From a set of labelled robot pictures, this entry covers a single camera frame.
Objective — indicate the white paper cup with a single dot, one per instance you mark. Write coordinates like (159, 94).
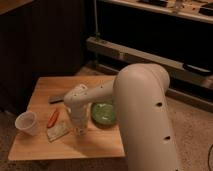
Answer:
(27, 123)

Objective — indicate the beige sponge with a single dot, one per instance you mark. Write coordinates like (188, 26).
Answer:
(58, 130)

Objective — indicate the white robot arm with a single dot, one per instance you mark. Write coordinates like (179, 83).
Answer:
(138, 92)

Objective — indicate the metal shelf unit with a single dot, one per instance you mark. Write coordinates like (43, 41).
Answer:
(183, 47)

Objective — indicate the orange carrot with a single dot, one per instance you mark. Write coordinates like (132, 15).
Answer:
(52, 120)

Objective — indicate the dark wooden cabinet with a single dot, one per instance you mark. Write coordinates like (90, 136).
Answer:
(42, 38)

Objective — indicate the wooden table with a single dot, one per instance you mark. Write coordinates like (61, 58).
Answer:
(97, 143)

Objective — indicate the green bowl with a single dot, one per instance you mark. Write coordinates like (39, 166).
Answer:
(103, 113)

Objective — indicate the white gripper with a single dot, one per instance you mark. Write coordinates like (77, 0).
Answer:
(78, 116)

